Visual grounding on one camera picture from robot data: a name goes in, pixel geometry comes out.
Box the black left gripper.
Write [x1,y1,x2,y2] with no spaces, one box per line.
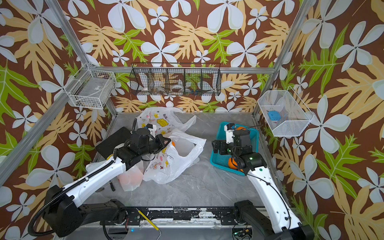
[139,134,172,158]

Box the white printed plastic bag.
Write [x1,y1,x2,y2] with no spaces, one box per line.
[86,161,144,192]

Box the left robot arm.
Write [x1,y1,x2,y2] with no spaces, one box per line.
[28,124,172,237]

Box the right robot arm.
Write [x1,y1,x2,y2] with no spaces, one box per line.
[212,123,315,240]

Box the teal plastic basket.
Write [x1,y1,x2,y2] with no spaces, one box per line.
[210,122,259,176]

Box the orange front right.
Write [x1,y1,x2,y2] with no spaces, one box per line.
[228,158,244,173]

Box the black plastic tool case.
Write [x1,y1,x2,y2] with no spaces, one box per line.
[96,127,132,160]

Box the blue object in basket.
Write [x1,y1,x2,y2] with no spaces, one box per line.
[268,111,281,122]

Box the dark tool on table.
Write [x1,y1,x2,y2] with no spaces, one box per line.
[109,182,116,192]

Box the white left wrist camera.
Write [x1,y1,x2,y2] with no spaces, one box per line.
[146,124,157,137]

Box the black wire basket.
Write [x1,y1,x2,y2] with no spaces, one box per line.
[128,63,222,97]

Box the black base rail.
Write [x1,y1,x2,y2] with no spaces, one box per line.
[125,207,247,226]

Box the white wire basket right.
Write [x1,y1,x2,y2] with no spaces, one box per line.
[258,87,315,138]

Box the white wire basket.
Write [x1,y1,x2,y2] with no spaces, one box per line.
[64,64,117,110]
[258,87,315,138]

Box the aluminium frame rear bar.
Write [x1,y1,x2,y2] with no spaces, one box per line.
[89,65,275,75]

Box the white wire basket left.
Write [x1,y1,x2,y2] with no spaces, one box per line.
[64,64,117,110]

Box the aluminium frame post right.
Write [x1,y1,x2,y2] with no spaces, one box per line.
[251,0,316,116]

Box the aluminium frame post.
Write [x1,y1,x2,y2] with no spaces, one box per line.
[251,0,316,116]
[46,1,117,117]

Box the aluminium frame post left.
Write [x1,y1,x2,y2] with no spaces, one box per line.
[46,1,117,117]

